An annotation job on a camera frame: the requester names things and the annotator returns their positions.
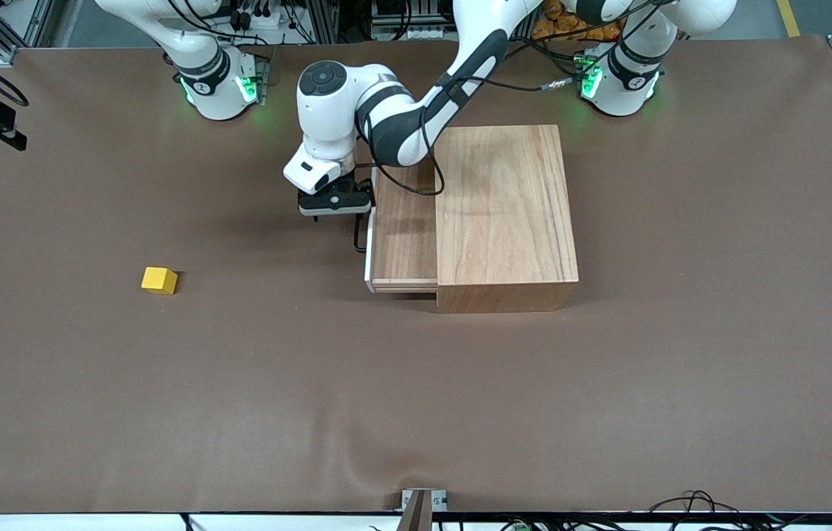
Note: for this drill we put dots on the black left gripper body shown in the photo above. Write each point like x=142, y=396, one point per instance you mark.
x=358, y=182

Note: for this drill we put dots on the yellow wooden cube block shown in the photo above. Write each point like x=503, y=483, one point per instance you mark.
x=159, y=280

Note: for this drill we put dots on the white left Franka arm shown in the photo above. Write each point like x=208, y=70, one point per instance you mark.
x=394, y=125

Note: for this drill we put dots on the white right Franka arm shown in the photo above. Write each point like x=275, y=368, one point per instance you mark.
x=217, y=81

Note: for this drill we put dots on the light wooden cabinet box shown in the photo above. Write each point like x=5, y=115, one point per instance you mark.
x=512, y=221

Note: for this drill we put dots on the grey equipment rack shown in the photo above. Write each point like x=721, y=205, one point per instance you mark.
x=416, y=29

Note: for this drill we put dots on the white power strip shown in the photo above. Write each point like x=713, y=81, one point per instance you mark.
x=257, y=15

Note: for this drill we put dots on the brown table cover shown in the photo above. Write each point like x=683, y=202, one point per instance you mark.
x=313, y=383

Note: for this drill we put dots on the pile of orange toys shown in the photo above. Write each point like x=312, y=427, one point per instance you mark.
x=571, y=28

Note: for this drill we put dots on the metal table edge clamp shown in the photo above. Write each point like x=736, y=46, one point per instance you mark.
x=423, y=509

